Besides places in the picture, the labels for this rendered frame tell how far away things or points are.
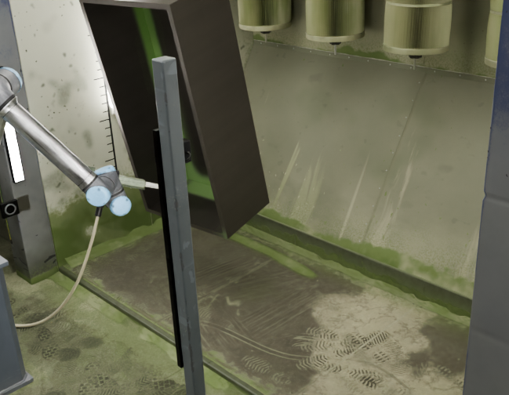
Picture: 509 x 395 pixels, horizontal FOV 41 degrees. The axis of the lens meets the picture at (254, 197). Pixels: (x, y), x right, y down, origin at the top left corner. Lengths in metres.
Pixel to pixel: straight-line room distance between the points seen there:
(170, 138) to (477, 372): 1.05
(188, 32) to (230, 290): 1.50
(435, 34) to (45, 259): 2.49
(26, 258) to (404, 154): 2.21
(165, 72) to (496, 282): 1.01
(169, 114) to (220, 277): 2.12
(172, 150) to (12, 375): 1.75
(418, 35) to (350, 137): 0.84
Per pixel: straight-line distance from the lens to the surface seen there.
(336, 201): 4.04
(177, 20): 2.94
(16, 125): 2.84
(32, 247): 4.14
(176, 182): 1.99
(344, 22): 3.89
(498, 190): 1.72
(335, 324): 3.53
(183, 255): 2.10
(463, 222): 3.66
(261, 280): 3.89
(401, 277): 3.76
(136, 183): 3.34
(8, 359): 3.36
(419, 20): 3.55
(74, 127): 4.07
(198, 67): 3.05
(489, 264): 1.81
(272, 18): 4.29
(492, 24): 3.37
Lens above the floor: 2.05
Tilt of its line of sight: 24 degrees down
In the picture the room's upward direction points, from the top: 3 degrees counter-clockwise
